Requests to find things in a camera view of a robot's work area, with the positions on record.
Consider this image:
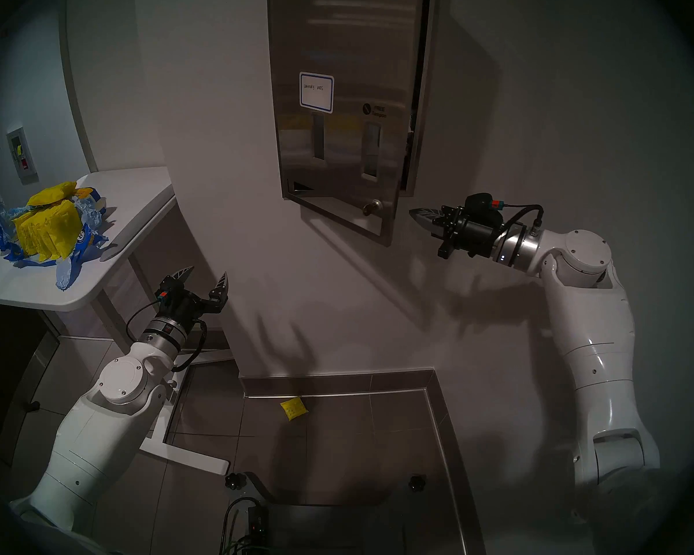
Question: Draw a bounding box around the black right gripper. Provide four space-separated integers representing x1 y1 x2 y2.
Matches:
408 206 505 260

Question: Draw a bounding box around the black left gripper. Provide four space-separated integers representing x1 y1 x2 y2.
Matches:
156 265 230 329

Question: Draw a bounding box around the stainless steel dispenser door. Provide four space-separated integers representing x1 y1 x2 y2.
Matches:
267 0 426 247

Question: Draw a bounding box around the dark robot base platform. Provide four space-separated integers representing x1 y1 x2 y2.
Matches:
246 472 417 555

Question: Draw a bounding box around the stainless steel dispenser cabinet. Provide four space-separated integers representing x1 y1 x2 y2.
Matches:
401 0 441 198

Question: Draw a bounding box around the blue plastic pad bag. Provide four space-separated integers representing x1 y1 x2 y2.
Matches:
0 185 110 290

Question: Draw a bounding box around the white blue-bordered label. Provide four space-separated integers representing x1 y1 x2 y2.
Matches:
299 72 335 113

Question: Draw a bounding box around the black power box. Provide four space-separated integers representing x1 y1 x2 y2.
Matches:
248 505 270 546

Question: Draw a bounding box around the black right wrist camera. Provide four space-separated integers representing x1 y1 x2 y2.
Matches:
464 193 505 213

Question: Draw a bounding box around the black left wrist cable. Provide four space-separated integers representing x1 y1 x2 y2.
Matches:
125 301 209 373

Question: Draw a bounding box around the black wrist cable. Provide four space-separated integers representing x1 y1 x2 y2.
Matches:
125 301 209 373
500 203 545 239

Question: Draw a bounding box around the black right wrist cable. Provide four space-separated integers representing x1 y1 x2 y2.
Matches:
500 203 545 239

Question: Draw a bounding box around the white pedestal table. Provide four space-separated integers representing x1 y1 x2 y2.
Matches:
0 166 232 476

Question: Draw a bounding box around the black and green cable bundle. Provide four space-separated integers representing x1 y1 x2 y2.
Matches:
219 496 267 555

